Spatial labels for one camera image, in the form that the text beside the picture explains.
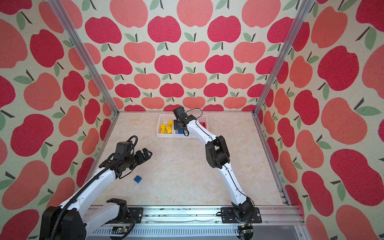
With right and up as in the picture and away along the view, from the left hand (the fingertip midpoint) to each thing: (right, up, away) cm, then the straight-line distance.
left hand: (149, 157), depth 85 cm
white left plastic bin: (+3, +23, +26) cm, 35 cm away
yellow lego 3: (+4, +15, +21) cm, 26 cm away
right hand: (+18, +20, +18) cm, 32 cm away
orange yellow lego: (+8, +15, +21) cm, 27 cm away
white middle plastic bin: (+14, +12, +17) cm, 25 cm away
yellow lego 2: (+8, +20, +26) cm, 33 cm away
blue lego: (+17, +14, +20) cm, 30 cm away
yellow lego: (+3, +17, +23) cm, 29 cm away
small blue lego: (-7, -13, 0) cm, 15 cm away
